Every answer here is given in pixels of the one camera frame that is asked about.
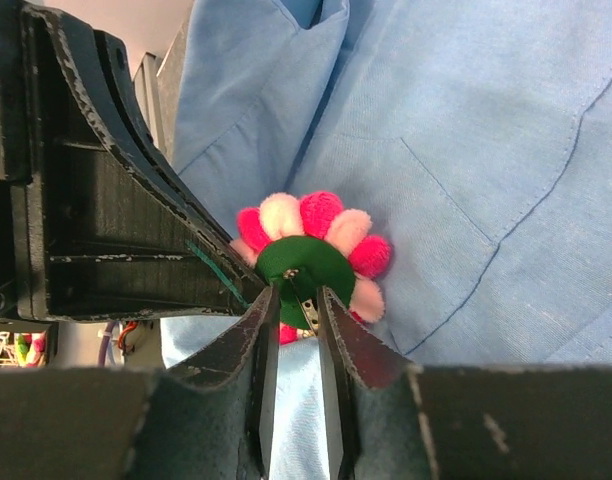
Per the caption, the pink flower plush brooch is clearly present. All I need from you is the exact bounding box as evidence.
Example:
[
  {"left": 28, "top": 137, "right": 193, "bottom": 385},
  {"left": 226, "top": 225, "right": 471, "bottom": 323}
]
[{"left": 231, "top": 191, "right": 392, "bottom": 345}]

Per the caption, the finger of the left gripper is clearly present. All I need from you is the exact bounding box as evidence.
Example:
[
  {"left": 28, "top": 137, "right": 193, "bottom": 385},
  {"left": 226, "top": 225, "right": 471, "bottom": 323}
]
[{"left": 12, "top": 4, "right": 264, "bottom": 322}]

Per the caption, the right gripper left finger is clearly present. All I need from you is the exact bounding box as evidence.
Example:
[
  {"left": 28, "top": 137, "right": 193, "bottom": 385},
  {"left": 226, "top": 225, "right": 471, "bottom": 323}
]
[{"left": 0, "top": 287, "right": 279, "bottom": 479}]

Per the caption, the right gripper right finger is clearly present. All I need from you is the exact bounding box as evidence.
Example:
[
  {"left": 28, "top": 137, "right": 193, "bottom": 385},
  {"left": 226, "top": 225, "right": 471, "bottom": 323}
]
[{"left": 317, "top": 288, "right": 612, "bottom": 479}]

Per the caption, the light blue shirt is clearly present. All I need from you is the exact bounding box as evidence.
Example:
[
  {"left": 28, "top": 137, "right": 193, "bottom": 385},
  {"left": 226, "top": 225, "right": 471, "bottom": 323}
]
[{"left": 173, "top": 1, "right": 612, "bottom": 479}]

